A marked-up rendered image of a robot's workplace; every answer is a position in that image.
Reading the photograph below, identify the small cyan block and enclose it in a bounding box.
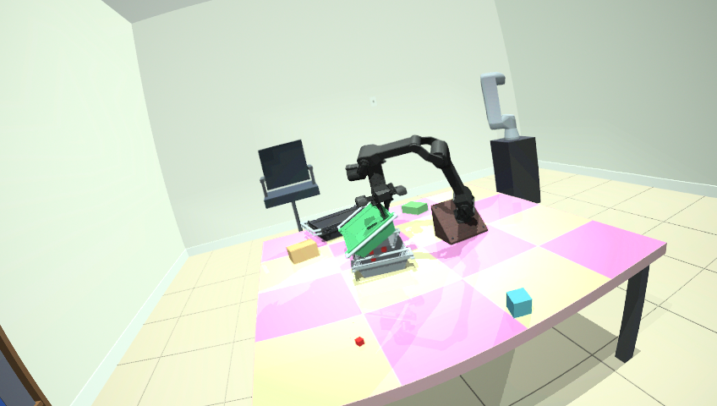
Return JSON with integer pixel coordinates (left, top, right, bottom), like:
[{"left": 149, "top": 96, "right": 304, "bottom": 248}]
[{"left": 506, "top": 288, "right": 533, "bottom": 319}]

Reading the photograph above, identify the light green rectangular block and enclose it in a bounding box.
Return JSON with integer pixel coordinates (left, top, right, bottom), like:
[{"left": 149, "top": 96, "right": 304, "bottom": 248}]
[{"left": 402, "top": 201, "right": 429, "bottom": 216}]

